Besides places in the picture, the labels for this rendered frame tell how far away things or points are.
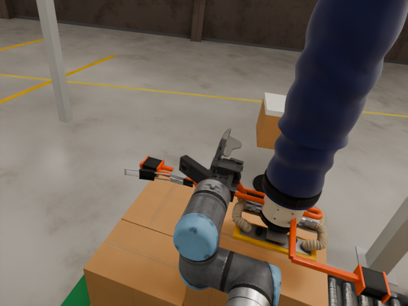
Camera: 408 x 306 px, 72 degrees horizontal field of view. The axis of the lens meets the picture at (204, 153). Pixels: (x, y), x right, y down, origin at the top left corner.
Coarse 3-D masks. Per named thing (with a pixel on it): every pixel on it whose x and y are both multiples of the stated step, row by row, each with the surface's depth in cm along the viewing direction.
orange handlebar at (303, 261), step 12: (168, 168) 128; (192, 180) 123; (240, 192) 120; (252, 192) 121; (312, 216) 114; (288, 252) 99; (300, 264) 96; (312, 264) 94; (324, 264) 95; (336, 276) 94; (348, 276) 92
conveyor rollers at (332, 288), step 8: (328, 280) 171; (328, 288) 167; (336, 288) 167; (344, 288) 168; (328, 296) 164; (336, 296) 162; (344, 296) 165; (352, 296) 164; (360, 296) 165; (328, 304) 161; (336, 304) 158; (344, 304) 162; (352, 304) 159; (360, 304) 163; (368, 304) 160; (376, 304) 163; (384, 304) 162; (392, 304) 164
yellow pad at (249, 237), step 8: (256, 224) 122; (240, 232) 117; (248, 232) 118; (256, 232) 117; (264, 232) 118; (248, 240) 115; (256, 240) 115; (264, 240) 115; (272, 240) 115; (288, 240) 116; (296, 240) 114; (272, 248) 113; (280, 248) 113; (288, 248) 113; (296, 248) 113; (304, 256) 111; (312, 256) 112
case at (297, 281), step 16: (224, 224) 144; (224, 240) 136; (240, 240) 137; (256, 256) 131; (272, 256) 132; (320, 256) 135; (288, 272) 126; (304, 272) 127; (320, 272) 128; (208, 288) 132; (288, 288) 120; (304, 288) 120; (320, 288) 121; (192, 304) 144; (208, 304) 139; (224, 304) 135; (288, 304) 119; (304, 304) 116; (320, 304) 116
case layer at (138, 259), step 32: (160, 192) 215; (192, 192) 219; (128, 224) 187; (160, 224) 190; (96, 256) 165; (128, 256) 168; (160, 256) 170; (96, 288) 166; (128, 288) 154; (160, 288) 154
